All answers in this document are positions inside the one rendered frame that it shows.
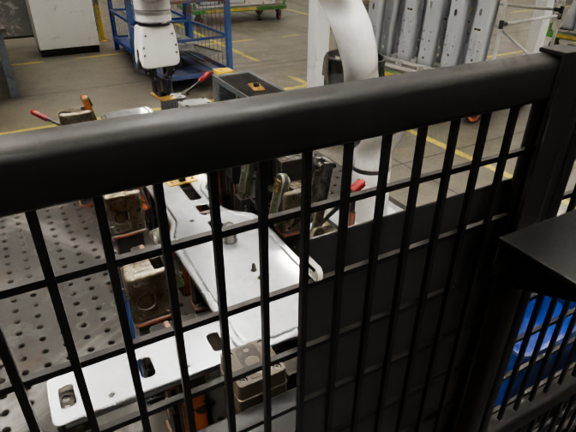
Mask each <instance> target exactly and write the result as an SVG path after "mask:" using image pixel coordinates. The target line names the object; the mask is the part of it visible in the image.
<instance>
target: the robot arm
mask: <svg viewBox="0 0 576 432"><path fill-rule="evenodd" d="M319 1H320V4H321V6H322V8H323V10H324V12H325V14H326V16H327V19H328V21H329V24H330V26H331V28H332V30H333V35H334V38H335V40H336V43H337V46H338V49H339V54H340V58H341V62H342V66H343V71H344V82H348V81H358V80H364V79H370V78H376V77H379V74H378V53H377V47H376V42H375V36H374V32H373V28H372V25H371V22H370V19H369V15H368V13H367V11H366V9H365V7H364V5H363V2H362V0H319ZM133 4H134V10H135V20H136V21H139V22H138V25H135V61H136V68H135V72H137V73H139V74H143V75H146V76H147V77H148V78H149V79H151V81H152V88H153V92H154V94H155V95H157V96H159V97H161V96H162V94H161V87H160V81H158V76H157V70H156V68H163V77H162V85H163V91H165V92H166V94H167V95H171V78H172V75H173V74H174V73H175V71H176V70H178V69H180V68H181V67H182V66H183V65H182V63H181V61H180V57H179V50H178V44H177V36H176V34H175V30H174V27H173V25H172V23H170V22H169V21H170V20H171V5H170V0H133ZM143 68H144V69H143ZM147 69H148V70H147ZM403 134H404V131H401V132H398V133H393V139H392V146H391V153H390V161H389V168H388V175H387V183H390V176H391V165H392V154H393V150H394V148H395V147H396V146H397V144H398V143H399V141H400V140H401V138H402V136H403ZM381 140H382V136H377V137H374V138H369V139H365V140H361V141H360V144H358V145H357V146H356V147H355V148H354V153H353V163H352V174H351V184H354V182H356V180H358V178H360V179H363V180H364V181H365V182H366V183H365V185H366V186H365V187H364V188H363V189H368V188H372V187H375V186H377V179H378V171H379V164H380V156H381ZM363 189H362V190H363ZM388 198H389V192H388V193H386V196H385V203H384V211H383V216H385V215H388V214H390V213H396V212H395V211H394V210H393V209H392V208H390V207H389V206H388ZM374 210H375V196H372V197H370V198H366V199H363V200H360V201H356V206H355V212H356V217H355V224H359V223H362V222H364V221H368V220H371V219H373V218H374Z"/></svg>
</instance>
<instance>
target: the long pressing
mask: <svg viewBox="0 0 576 432"><path fill-rule="evenodd" d="M151 111H153V110H152V109H151V108H149V107H147V106H143V107H141V108H134V109H128V110H122V111H112V112H106V113H104V114H102V115H101V117H100V118H101V119H106V118H112V117H122V116H128V115H134V114H139V113H145V112H151ZM196 177H197V178H198V181H196V182H192V183H186V184H190V185H191V187H192V188H193V189H194V190H195V192H196V193H197V194H198V195H199V196H200V199H199V200H194V201H192V200H190V199H189V198H188V196H186V194H185V193H184V192H183V190H182V189H181V188H180V186H181V185H184V184H181V185H178V186H173V187H169V186H168V184H167V183H163V187H164V193H165V205H166V212H167V218H168V222H169V224H170V225H171V229H170V238H171V241H173V240H176V239H179V238H183V237H188V236H192V235H195V234H199V233H202V232H205V231H211V230H212V227H211V226H210V224H209V223H210V222H211V217H210V214H207V215H202V214H201V213H200V212H199V211H198V209H197V208H196V207H198V206H201V205H208V207H209V197H208V190H207V189H208V186H207V174H202V175H198V176H196ZM209 208H210V207H209ZM220 217H221V223H222V224H224V223H225V222H227V221H230V222H233V223H234V224H237V223H240V222H244V221H247V220H251V219H256V218H258V215H256V214H254V213H247V212H241V211H236V210H230V209H226V208H223V207H222V206H221V205H220ZM190 220H194V222H190ZM223 252H224V264H225V287H226V299H227V307H229V306H232V305H234V304H237V303H241V302H244V301H246V300H249V299H251V298H254V297H258V296H260V295H261V293H260V280H259V279H258V276H259V275H260V262H259V232H258V229H254V230H251V231H246V232H243V233H239V234H237V242H236V243H234V244H225V243H223ZM175 253H176V255H177V257H178V259H179V260H180V262H181V263H182V264H183V266H184V268H185V270H186V271H187V273H188V275H189V276H190V278H191V279H192V281H193V282H194V284H195V286H196V288H197V290H198V291H199V292H200V294H201V296H202V297H203V299H204V301H205V302H206V304H207V306H208V308H210V310H211V312H214V311H216V310H219V308H218V298H217V288H216V278H215V267H214V257H213V241H211V242H208V243H203V244H199V245H196V246H193V247H189V248H186V249H180V250H178V251H175ZM268 254H269V292H272V291H276V290H279V289H282V288H285V287H286V286H289V285H294V284H296V283H299V257H298V256H297V255H296V254H295V253H294V252H293V251H292V250H291V249H290V248H289V247H288V246H287V245H286V244H285V243H284V242H283V241H282V240H281V239H280V237H279V236H278V235H277V234H276V233H275V232H274V231H273V230H272V229H271V228H270V227H269V226H268ZM252 263H254V264H255V269H256V271H255V272H252V271H251V269H252ZM269 306H270V346H271V347H272V348H274V347H277V346H279V345H282V344H285V343H287V342H290V341H292V340H294V339H297V326H298V293H296V294H293V295H290V296H288V297H283V298H280V299H279V300H276V301H273V302H270V303H269ZM228 322H229V334H230V338H231V341H232V342H233V344H234V346H236V347H238V346H240V345H244V344H247V343H248V342H251V341H253V340H256V339H259V338H261V306H259V307H256V308H253V309H249V310H246V311H244V312H242V313H239V314H236V315H232V316H229V317H228Z"/></svg>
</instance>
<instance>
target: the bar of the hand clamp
mask: <svg viewBox="0 0 576 432"><path fill-rule="evenodd" d="M333 168H336V164H335V163H334V162H332V160H330V159H328V158H327V157H325V156H321V157H316V158H315V162H314V161H313V160H312V174H313V177H312V183H311V203H315V202H318V201H324V200H327V196H328V191H329V187H330V182H331V178H332V173H333ZM324 213H325V210H323V211H320V212H316V213H311V214H310V223H311V222H312V227H311V232H312V230H313V229H314V228H315V227H316V226H322V223H323V218H324ZM311 232H310V237H309V238H311Z"/></svg>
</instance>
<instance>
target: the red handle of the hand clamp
mask: <svg viewBox="0 0 576 432"><path fill-rule="evenodd" d="M365 183H366V182H365V181H364V180H363V179H360V178H358V180H356V182H354V184H352V185H351V189H352V190H354V191H355V192H356V191H359V190H362V189H363V188H364V187H365V186H366V185H365ZM338 210H339V206H338V207H332V208H329V209H326V210H325V213H324V218H323V223H322V224H324V223H325V222H326V221H327V220H328V219H329V218H330V217H332V216H333V215H334V214H335V213H336V212H337V211H338Z"/></svg>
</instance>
